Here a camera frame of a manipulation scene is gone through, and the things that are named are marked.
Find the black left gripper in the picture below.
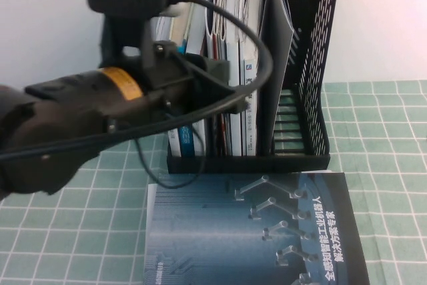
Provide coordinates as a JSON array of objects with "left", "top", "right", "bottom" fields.
[{"left": 142, "top": 40, "right": 249, "bottom": 123}]

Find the orange robot arm brochure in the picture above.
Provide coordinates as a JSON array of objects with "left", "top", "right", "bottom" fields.
[{"left": 266, "top": 0, "right": 296, "bottom": 156}]

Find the white car suspension book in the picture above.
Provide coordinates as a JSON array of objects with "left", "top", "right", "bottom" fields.
[{"left": 242, "top": 0, "right": 266, "bottom": 157}]

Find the white book orange band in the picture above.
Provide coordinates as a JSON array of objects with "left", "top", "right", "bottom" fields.
[
  {"left": 155, "top": 14, "right": 183, "bottom": 158},
  {"left": 185, "top": 0, "right": 211, "bottom": 156}
]

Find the blue spine book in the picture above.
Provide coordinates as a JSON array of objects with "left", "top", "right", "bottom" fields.
[{"left": 168, "top": 0, "right": 203, "bottom": 158}]

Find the black plastic book holder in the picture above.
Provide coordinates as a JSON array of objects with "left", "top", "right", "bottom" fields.
[{"left": 165, "top": 0, "right": 340, "bottom": 174}]

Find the white spine magazine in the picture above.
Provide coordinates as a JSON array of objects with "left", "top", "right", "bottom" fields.
[{"left": 226, "top": 0, "right": 244, "bottom": 157}]

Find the red spine thin magazine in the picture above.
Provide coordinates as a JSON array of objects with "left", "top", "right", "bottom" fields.
[{"left": 213, "top": 0, "right": 233, "bottom": 156}]

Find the dark cover thin magazine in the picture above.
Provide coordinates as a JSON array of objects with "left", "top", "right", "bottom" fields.
[{"left": 256, "top": 0, "right": 275, "bottom": 156}]

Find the blue industrial robot brochure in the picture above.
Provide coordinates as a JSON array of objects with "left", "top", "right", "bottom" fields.
[{"left": 143, "top": 170, "right": 372, "bottom": 285}]

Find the green checkered tablecloth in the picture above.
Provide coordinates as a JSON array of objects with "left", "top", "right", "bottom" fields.
[{"left": 0, "top": 79, "right": 427, "bottom": 285}]

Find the thick black cable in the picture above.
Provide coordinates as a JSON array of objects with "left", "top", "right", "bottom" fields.
[{"left": 0, "top": 0, "right": 274, "bottom": 163}]

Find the thin black cable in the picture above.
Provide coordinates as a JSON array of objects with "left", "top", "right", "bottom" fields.
[{"left": 133, "top": 123, "right": 208, "bottom": 189}]

